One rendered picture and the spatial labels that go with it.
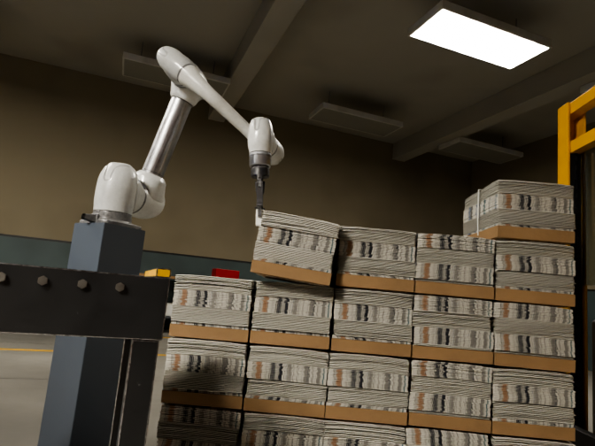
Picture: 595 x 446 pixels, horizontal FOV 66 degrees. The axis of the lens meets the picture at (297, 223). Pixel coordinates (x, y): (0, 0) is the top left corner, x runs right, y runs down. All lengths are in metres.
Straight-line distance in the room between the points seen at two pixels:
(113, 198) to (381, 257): 1.09
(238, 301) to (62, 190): 6.94
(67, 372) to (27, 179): 6.71
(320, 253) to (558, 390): 0.96
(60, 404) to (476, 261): 1.64
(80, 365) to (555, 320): 1.75
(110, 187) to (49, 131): 6.72
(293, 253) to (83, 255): 0.85
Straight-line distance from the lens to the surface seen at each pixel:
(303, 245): 1.64
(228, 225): 8.55
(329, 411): 1.73
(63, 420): 2.05
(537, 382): 1.91
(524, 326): 1.88
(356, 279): 1.70
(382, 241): 1.73
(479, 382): 1.83
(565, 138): 2.66
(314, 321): 1.69
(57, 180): 8.50
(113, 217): 2.00
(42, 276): 0.94
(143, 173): 2.20
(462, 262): 1.80
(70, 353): 2.02
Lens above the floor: 0.79
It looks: 9 degrees up
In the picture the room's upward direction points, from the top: 5 degrees clockwise
